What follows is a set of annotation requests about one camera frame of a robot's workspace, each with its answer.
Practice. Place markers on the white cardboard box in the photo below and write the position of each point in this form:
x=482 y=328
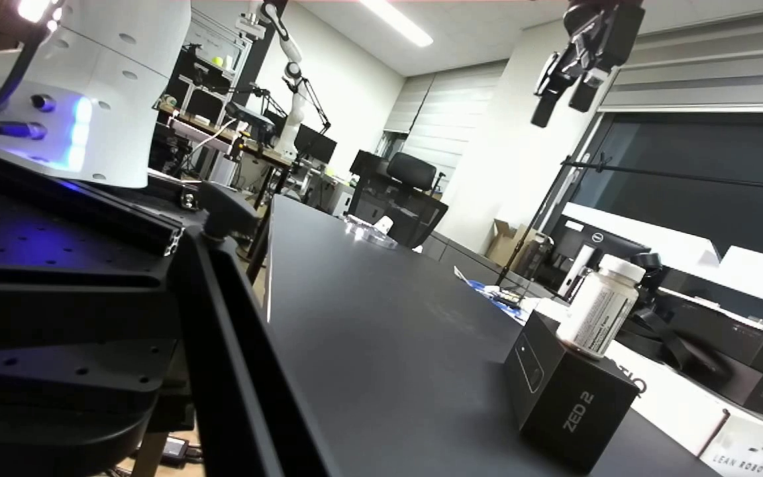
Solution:
x=686 y=404

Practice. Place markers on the long black box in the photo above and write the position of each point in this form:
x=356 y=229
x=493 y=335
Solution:
x=732 y=334

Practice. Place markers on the ceiling light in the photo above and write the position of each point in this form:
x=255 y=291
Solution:
x=398 y=22

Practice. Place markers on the black monitor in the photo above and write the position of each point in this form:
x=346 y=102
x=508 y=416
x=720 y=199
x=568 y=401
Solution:
x=315 y=142

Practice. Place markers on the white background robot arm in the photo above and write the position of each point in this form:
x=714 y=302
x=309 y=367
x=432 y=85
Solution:
x=292 y=86

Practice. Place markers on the metal shelf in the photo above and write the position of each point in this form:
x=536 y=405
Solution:
x=212 y=73

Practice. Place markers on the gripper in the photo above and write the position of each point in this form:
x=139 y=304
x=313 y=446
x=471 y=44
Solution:
x=610 y=33

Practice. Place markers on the black office chair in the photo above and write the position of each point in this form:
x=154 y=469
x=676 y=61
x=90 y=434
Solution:
x=408 y=192

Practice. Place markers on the grey window blind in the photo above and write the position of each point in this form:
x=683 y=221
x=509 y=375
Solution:
x=444 y=112

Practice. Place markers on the window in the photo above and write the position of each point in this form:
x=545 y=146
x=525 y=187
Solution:
x=706 y=192

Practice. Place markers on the monitor with silver stand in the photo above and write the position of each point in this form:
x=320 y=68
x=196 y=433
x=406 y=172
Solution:
x=587 y=252

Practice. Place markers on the cluttered wooden desk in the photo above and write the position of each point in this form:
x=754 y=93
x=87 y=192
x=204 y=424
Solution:
x=222 y=142

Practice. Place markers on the black cardboard box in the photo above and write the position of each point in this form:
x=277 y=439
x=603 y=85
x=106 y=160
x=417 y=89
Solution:
x=567 y=391

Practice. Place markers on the black power brick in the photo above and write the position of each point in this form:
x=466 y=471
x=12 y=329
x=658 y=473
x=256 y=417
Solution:
x=174 y=449

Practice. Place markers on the blue packet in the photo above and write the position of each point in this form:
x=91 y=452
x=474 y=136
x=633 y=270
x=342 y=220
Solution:
x=487 y=290

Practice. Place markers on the clear plastic container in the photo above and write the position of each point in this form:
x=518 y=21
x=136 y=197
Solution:
x=371 y=232

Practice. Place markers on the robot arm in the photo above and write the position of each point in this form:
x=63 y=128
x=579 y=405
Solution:
x=110 y=86

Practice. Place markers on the brown cardboard box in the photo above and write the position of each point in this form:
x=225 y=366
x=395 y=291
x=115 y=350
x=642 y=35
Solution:
x=510 y=245

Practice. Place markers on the white pill bottle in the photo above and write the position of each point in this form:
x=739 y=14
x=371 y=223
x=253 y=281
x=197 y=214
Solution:
x=603 y=308

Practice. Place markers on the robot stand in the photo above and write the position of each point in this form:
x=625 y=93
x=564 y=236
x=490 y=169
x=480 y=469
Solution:
x=57 y=278

